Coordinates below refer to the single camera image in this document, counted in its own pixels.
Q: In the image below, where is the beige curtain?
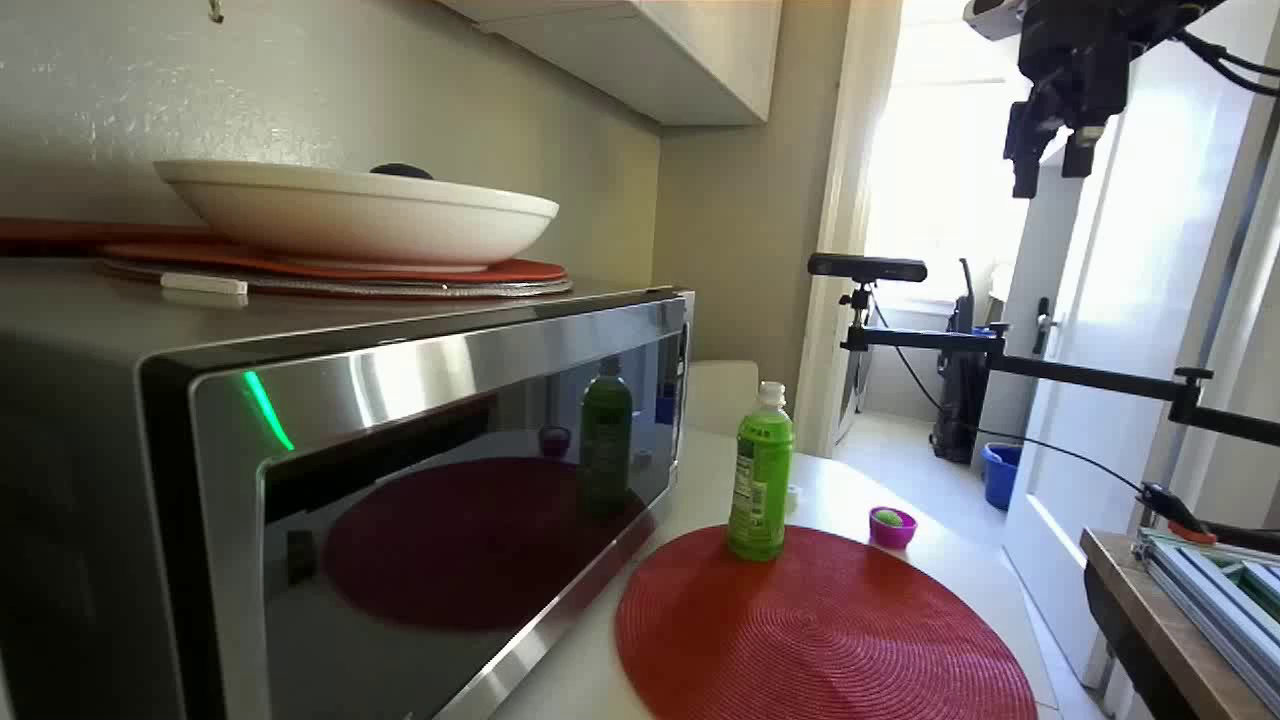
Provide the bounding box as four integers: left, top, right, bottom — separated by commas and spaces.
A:
790, 0, 912, 457

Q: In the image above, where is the blue bucket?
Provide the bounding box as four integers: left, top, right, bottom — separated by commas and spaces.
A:
981, 441, 1024, 516

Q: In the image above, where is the stack of books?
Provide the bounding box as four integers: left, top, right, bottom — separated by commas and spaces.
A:
1133, 524, 1280, 710

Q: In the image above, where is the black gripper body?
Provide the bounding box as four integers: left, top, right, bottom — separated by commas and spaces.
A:
1014, 0, 1167, 132

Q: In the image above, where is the red placemat under bowl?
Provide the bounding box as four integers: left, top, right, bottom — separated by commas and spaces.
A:
0, 215, 574, 301

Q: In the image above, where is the large red round placemat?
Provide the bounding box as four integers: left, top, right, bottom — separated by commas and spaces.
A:
613, 521, 1038, 720

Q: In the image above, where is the black bar camera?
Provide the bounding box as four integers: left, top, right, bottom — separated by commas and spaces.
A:
809, 249, 931, 288

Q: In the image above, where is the white shallow bowl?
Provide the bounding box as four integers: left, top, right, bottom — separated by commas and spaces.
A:
152, 157, 562, 267

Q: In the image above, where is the white door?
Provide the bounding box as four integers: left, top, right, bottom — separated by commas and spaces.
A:
1000, 0, 1280, 673

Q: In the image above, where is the small white plastic piece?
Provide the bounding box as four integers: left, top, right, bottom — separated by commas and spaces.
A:
156, 267, 251, 310

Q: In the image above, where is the wooden side table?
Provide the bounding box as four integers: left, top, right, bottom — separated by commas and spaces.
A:
1076, 526, 1280, 720

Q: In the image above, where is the white wall cabinet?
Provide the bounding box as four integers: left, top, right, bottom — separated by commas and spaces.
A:
436, 0, 789, 132

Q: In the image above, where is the thin black cable with plug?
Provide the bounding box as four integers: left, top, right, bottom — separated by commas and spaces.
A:
984, 429, 1221, 544

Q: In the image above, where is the small pink cup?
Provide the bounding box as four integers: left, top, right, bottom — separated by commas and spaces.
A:
868, 503, 921, 551

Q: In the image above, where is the green tea bottle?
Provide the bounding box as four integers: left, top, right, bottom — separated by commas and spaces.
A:
724, 374, 798, 562

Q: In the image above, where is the stainless steel microwave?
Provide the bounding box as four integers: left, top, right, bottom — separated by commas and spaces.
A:
0, 256, 700, 720

